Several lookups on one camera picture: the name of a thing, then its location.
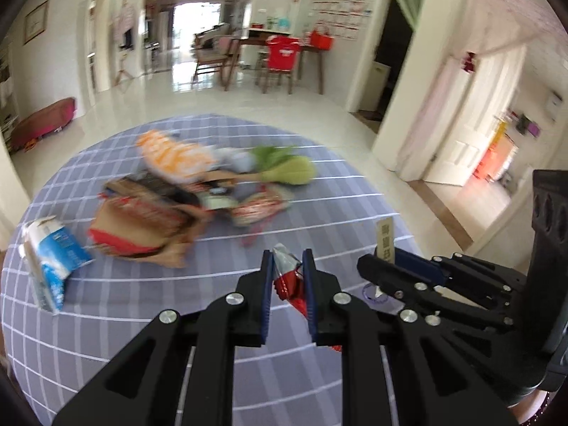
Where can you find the red white shirt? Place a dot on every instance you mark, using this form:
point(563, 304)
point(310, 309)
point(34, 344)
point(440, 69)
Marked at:
point(284, 53)

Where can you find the white panel door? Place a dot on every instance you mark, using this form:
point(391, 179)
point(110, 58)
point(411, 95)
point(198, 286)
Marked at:
point(479, 115)

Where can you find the grey plastic bag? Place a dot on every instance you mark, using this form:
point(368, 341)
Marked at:
point(235, 159)

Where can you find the red basket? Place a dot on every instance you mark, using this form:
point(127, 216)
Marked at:
point(323, 37)

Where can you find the thin framed wall picture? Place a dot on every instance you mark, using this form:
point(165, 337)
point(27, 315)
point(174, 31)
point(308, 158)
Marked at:
point(35, 22)

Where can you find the wooden dining table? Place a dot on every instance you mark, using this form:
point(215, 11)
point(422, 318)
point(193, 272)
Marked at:
point(248, 41)

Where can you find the red white snack wrapper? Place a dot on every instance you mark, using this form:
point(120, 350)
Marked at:
point(257, 208)

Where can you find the blue white packet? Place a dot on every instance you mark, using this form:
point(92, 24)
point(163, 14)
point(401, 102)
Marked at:
point(53, 257)

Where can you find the grey checked tablecloth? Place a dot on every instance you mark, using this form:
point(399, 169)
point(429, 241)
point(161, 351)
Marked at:
point(133, 319)

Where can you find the wooden armchair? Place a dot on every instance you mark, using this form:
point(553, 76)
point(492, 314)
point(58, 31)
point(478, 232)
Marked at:
point(213, 57)

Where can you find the green bok choy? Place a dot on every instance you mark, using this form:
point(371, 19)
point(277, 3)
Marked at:
point(288, 171)

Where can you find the orange plastic stool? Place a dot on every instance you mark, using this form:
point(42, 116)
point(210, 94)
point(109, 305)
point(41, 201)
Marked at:
point(492, 164)

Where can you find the wooden clothes stand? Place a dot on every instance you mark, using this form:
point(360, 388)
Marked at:
point(124, 44)

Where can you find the wall of paper certificates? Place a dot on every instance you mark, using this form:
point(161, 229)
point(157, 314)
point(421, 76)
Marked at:
point(346, 13)

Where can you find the red door ornament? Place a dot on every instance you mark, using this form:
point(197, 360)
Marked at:
point(469, 62)

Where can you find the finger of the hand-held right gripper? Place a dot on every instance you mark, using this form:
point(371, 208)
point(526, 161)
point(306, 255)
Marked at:
point(421, 266)
point(381, 275)

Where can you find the teal tabletop item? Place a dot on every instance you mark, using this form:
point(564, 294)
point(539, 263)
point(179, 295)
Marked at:
point(278, 26)

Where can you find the red silver wrapper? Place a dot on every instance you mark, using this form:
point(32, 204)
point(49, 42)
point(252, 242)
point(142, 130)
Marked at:
point(288, 284)

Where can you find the white cabinet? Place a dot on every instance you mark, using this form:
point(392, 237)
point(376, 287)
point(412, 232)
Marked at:
point(380, 84)

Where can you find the wooden dining chair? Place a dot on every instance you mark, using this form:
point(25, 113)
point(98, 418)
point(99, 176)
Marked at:
point(278, 74)

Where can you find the beige paper strip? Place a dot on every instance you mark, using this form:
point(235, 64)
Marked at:
point(385, 235)

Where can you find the person's right forearm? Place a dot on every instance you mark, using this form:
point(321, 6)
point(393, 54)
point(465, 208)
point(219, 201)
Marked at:
point(528, 413)

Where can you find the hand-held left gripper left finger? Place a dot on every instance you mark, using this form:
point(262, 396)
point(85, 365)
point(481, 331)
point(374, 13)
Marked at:
point(266, 295)

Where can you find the maroon floor cushion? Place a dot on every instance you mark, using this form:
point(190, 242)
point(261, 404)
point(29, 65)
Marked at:
point(44, 122)

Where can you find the orange white bag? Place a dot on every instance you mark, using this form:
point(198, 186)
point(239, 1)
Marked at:
point(173, 155)

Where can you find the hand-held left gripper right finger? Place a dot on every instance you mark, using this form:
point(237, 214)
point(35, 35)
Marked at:
point(310, 295)

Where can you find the brown red snack bag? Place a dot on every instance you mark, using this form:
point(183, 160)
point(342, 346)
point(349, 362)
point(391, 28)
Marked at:
point(133, 226)

